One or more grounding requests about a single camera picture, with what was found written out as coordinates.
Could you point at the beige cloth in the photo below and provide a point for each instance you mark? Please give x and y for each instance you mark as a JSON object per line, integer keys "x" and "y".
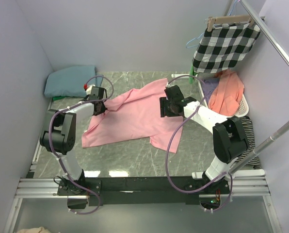
{"x": 34, "y": 230}

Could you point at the wooden clothes hanger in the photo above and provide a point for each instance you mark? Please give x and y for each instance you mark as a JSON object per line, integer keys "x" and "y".
{"x": 211, "y": 21}

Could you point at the black white checkered cloth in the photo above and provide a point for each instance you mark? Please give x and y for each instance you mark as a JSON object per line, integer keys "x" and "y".
{"x": 224, "y": 46}

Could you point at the pink t-shirt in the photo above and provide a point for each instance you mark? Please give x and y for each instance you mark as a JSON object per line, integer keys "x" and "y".
{"x": 133, "y": 115}

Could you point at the orange shirt in basket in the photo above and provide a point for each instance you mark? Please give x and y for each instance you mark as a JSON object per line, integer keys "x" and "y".
{"x": 227, "y": 96}

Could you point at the purple garment in basket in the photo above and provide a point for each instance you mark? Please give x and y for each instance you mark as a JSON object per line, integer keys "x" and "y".
{"x": 209, "y": 85}

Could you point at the white laundry basket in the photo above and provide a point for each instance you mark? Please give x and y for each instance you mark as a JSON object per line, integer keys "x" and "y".
{"x": 242, "y": 110}

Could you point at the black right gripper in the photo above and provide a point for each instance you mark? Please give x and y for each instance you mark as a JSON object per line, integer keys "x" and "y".
{"x": 164, "y": 102}

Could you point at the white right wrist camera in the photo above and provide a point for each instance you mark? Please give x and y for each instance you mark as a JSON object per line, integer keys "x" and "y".
{"x": 168, "y": 85}

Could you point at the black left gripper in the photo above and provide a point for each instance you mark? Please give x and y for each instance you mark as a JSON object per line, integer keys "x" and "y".
{"x": 104, "y": 108}

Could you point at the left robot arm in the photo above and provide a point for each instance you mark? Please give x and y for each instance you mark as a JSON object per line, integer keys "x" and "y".
{"x": 58, "y": 134}

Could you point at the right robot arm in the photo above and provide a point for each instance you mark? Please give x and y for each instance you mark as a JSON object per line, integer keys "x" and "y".
{"x": 229, "y": 137}

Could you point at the white rack foot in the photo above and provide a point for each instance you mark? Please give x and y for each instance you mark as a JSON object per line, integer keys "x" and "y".
{"x": 173, "y": 76}

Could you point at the folded teal t-shirt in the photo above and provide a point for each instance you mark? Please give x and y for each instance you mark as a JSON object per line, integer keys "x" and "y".
{"x": 68, "y": 82}

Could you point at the black white striped garment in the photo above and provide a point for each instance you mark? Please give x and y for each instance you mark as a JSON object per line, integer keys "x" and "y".
{"x": 249, "y": 131}

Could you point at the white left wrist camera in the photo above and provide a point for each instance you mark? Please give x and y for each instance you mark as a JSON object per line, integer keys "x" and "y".
{"x": 88, "y": 88}

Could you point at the aluminium frame rail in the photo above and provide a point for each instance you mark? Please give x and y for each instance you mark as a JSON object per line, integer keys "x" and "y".
{"x": 37, "y": 204}

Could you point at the blue wire hanger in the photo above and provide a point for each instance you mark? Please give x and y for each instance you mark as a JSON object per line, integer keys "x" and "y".
{"x": 193, "y": 42}

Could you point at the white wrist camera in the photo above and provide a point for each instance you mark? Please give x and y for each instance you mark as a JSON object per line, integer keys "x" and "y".
{"x": 168, "y": 85}
{"x": 88, "y": 88}

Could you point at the black mounting base bar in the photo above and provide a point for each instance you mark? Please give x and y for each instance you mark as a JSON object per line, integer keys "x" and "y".
{"x": 138, "y": 190}

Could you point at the metal clothes rack pole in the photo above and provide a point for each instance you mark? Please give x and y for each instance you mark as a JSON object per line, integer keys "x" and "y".
{"x": 285, "y": 56}

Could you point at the green hanging garment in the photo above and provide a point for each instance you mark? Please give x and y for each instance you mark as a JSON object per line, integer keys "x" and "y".
{"x": 192, "y": 74}

